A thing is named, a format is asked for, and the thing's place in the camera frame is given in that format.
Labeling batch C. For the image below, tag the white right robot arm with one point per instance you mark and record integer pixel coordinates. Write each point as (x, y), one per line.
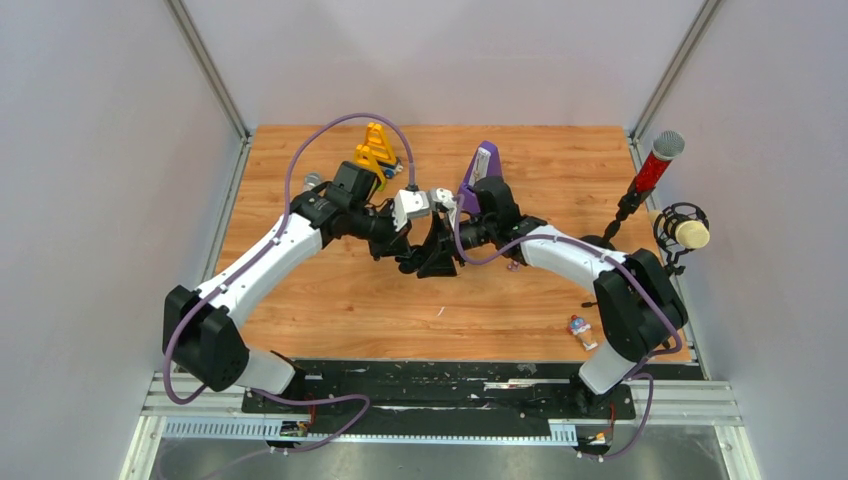
(641, 313)

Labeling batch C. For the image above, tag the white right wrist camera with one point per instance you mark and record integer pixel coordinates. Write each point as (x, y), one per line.
(442, 200)

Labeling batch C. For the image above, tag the beige microphone in shock mount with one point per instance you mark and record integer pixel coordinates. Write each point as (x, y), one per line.
(678, 230)

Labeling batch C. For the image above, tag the red microphone on stand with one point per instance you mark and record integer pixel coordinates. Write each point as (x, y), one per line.
(665, 148)

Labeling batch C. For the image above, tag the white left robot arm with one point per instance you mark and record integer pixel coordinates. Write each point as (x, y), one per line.
(201, 327)

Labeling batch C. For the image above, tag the yellow toy block on car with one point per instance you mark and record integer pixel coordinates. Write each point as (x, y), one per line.
(377, 140)

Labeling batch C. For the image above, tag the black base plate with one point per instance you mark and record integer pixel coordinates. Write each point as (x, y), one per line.
(418, 398)

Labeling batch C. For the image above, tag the purple metronome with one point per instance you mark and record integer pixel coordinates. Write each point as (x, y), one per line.
(485, 162)

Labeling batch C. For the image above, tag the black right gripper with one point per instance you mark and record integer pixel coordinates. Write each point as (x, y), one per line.
(438, 263)

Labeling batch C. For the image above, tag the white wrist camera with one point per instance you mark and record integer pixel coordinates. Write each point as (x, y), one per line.
(442, 200)
(409, 205)

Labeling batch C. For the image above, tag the small toy figure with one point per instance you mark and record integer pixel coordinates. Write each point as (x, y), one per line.
(582, 331)

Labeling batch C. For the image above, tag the yellow toy block tower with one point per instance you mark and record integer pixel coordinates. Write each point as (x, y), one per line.
(365, 158)

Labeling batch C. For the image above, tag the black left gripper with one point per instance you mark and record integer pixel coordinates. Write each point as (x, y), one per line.
(394, 244)

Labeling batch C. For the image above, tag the silver glitter microphone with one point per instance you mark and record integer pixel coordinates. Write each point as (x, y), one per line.
(313, 181)

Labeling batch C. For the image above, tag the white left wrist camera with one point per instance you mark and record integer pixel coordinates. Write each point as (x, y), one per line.
(409, 205)

